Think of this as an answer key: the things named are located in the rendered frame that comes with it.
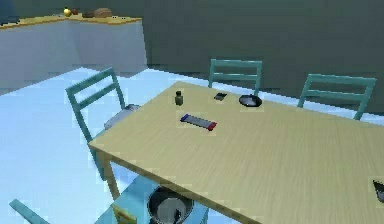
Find teal wooden chair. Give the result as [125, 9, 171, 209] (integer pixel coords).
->
[65, 66, 141, 181]
[208, 58, 263, 97]
[8, 174, 210, 224]
[297, 73, 378, 121]

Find black pan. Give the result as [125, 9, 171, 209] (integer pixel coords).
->
[238, 93, 263, 108]

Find grey remote red blue ends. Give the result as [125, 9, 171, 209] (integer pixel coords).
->
[179, 113, 218, 132]

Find white counter wooden top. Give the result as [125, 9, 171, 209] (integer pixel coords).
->
[0, 13, 148, 89]

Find brown bread loaf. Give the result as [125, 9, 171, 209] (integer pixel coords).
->
[93, 7, 113, 19]

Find dark green pepper shaker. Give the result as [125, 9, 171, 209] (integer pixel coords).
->
[174, 90, 185, 107]

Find grey cushion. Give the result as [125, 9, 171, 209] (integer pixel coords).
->
[103, 103, 141, 131]

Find light wood table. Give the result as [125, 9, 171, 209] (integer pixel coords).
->
[88, 80, 384, 224]

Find black object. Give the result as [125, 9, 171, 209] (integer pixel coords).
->
[372, 179, 384, 203]

